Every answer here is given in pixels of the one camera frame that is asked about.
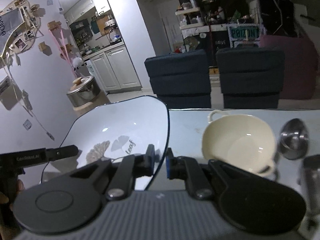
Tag white leaf print plate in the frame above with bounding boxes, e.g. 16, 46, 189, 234
41, 96, 170, 183

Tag cream ceramic cup bowl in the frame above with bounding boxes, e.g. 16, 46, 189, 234
202, 110, 276, 177

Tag round stainless steel bowl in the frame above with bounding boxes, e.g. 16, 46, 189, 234
278, 118, 309, 160

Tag rectangular stainless steel tray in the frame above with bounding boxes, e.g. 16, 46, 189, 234
300, 154, 319, 217

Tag person's left hand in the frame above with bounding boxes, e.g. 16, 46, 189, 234
1, 177, 24, 229

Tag left dark blue chair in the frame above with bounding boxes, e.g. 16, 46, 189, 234
144, 49, 212, 109

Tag dark blue chair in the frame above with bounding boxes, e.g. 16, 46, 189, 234
216, 47, 285, 109
144, 49, 212, 109

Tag white kitchen cabinets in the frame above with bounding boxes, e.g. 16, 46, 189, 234
84, 43, 141, 92

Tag right dark blue chair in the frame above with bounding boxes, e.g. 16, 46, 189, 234
216, 47, 285, 109

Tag cluttered white shelf unit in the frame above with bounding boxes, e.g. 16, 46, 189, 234
175, 0, 208, 51

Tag teal poizon sign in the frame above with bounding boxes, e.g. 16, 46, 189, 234
226, 23, 261, 48

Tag maroon armchair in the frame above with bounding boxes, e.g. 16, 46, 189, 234
260, 35, 319, 100

